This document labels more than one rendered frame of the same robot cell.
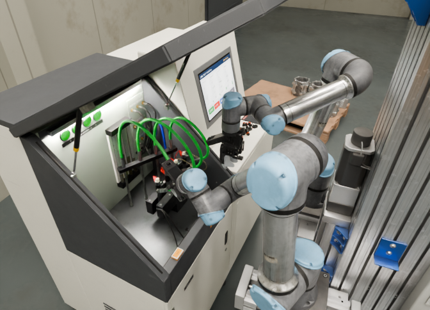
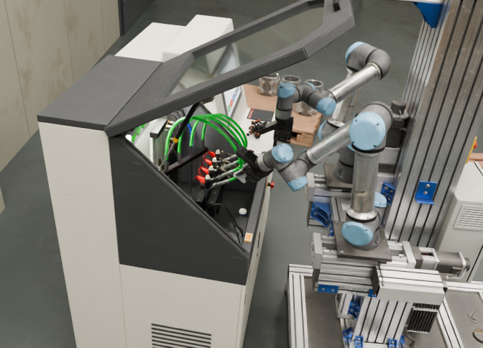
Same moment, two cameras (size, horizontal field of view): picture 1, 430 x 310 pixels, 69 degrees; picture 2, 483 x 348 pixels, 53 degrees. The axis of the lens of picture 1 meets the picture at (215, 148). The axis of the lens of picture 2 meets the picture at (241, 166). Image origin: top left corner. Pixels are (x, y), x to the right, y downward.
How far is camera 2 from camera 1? 1.10 m
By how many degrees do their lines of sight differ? 17
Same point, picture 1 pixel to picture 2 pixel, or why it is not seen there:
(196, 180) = (286, 152)
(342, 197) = (387, 157)
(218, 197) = (300, 166)
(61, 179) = (151, 174)
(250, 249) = (265, 264)
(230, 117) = (286, 104)
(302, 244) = not seen: hidden behind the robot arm
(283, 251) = (371, 184)
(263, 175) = (364, 126)
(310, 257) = (377, 199)
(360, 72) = (383, 60)
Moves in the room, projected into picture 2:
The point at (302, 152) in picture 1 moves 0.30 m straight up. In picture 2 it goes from (382, 111) to (403, 24)
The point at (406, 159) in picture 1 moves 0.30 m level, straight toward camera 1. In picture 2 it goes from (433, 115) to (430, 150)
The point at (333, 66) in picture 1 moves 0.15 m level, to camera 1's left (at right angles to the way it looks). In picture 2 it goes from (358, 56) to (329, 57)
